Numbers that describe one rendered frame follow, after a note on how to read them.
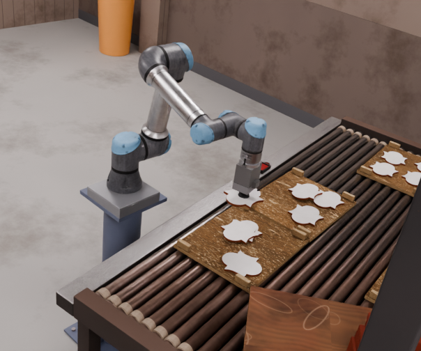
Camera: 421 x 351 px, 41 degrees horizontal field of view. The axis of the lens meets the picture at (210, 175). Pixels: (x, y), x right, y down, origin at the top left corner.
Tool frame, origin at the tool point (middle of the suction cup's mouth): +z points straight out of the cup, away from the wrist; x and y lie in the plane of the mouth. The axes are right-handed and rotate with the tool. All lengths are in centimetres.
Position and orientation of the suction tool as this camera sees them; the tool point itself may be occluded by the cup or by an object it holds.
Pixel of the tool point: (242, 198)
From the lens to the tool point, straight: 211.1
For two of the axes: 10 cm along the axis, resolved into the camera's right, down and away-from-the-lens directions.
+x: -8.4, -3.6, 4.0
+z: -1.2, 8.5, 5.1
